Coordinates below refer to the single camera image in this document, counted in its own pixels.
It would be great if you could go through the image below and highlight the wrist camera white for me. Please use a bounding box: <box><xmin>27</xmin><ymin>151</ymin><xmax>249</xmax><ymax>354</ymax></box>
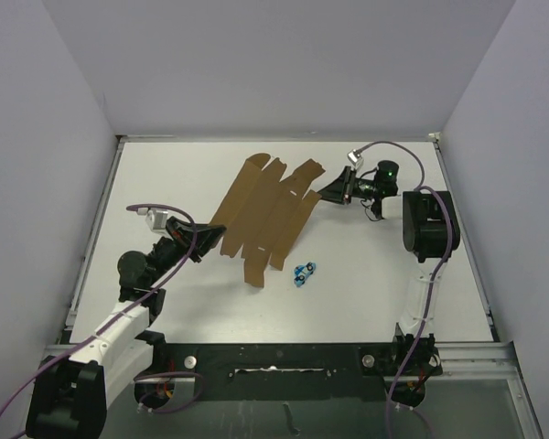
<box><xmin>347</xmin><ymin>149</ymin><xmax>363</xmax><ymax>170</ymax></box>
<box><xmin>136</xmin><ymin>207</ymin><xmax>168</xmax><ymax>234</ymax></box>

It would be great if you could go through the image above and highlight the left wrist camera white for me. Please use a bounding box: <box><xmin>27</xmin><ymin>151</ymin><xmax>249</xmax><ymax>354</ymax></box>
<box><xmin>136</xmin><ymin>207</ymin><xmax>168</xmax><ymax>234</ymax></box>

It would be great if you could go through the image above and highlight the brown cardboard box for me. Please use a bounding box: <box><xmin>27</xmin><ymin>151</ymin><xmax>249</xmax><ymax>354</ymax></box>
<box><xmin>210</xmin><ymin>153</ymin><xmax>325</xmax><ymax>288</ymax></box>

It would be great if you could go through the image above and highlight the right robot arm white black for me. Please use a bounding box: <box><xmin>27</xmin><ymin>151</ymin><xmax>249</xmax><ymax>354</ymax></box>
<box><xmin>318</xmin><ymin>160</ymin><xmax>460</xmax><ymax>374</ymax></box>

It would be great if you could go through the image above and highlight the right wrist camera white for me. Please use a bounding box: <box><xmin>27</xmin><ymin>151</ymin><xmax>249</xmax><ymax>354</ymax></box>
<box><xmin>347</xmin><ymin>149</ymin><xmax>363</xmax><ymax>170</ymax></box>

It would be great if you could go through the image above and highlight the purple cable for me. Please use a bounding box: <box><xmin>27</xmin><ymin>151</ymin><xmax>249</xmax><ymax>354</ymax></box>
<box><xmin>0</xmin><ymin>203</ymin><xmax>206</xmax><ymax>439</ymax></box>
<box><xmin>359</xmin><ymin>140</ymin><xmax>454</xmax><ymax>439</ymax></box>

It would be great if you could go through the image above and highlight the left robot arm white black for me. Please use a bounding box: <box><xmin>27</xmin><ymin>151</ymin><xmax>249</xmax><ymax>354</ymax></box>
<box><xmin>25</xmin><ymin>211</ymin><xmax>226</xmax><ymax>438</ymax></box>

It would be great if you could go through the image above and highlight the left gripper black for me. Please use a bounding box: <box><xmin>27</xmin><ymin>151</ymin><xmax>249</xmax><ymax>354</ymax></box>
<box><xmin>147</xmin><ymin>216</ymin><xmax>226</xmax><ymax>286</ymax></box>

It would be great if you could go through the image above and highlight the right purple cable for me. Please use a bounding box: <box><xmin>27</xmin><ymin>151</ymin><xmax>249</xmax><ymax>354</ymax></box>
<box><xmin>359</xmin><ymin>140</ymin><xmax>454</xmax><ymax>439</ymax></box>

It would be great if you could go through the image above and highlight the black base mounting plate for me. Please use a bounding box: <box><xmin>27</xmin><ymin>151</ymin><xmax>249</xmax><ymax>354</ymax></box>
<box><xmin>151</xmin><ymin>337</ymin><xmax>443</xmax><ymax>405</ymax></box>

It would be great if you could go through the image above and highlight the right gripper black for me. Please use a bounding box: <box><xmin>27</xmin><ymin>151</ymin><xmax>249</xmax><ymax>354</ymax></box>
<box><xmin>316</xmin><ymin>166</ymin><xmax>380</xmax><ymax>205</ymax></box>

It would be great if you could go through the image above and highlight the blue toy car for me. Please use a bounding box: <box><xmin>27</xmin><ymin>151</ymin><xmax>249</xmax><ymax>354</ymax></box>
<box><xmin>294</xmin><ymin>262</ymin><xmax>317</xmax><ymax>287</ymax></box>

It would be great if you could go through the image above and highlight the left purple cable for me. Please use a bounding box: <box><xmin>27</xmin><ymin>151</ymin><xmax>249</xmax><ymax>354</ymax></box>
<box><xmin>0</xmin><ymin>203</ymin><xmax>206</xmax><ymax>439</ymax></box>

